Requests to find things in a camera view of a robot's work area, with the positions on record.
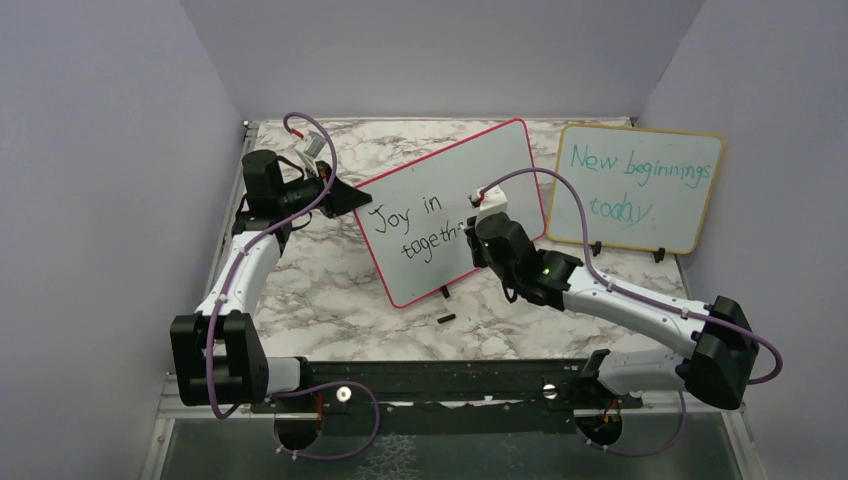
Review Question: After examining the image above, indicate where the yellow framed written whiteboard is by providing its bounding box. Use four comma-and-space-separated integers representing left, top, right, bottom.
546, 124, 725, 254

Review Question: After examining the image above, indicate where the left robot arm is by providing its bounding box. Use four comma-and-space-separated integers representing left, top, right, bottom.
170, 150, 372, 453

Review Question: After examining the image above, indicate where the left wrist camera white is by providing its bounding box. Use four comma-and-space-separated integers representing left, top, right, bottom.
290, 129, 326, 177

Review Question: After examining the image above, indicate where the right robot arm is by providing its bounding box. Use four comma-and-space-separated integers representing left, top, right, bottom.
464, 213, 759, 410

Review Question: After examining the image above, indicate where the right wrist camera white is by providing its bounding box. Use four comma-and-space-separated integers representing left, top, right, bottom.
469, 186, 508, 220

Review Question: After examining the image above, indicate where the red framed whiteboard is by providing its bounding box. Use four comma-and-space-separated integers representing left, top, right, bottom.
354, 119, 545, 308

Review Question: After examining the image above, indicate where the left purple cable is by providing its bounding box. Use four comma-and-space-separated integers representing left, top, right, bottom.
203, 111, 382, 465

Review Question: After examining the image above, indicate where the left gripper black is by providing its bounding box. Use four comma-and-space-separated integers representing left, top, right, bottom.
278, 160, 372, 219

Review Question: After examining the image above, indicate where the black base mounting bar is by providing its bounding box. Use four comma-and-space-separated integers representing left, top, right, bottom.
247, 359, 643, 444

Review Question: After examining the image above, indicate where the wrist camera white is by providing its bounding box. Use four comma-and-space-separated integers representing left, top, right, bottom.
469, 186, 508, 220
290, 129, 326, 177

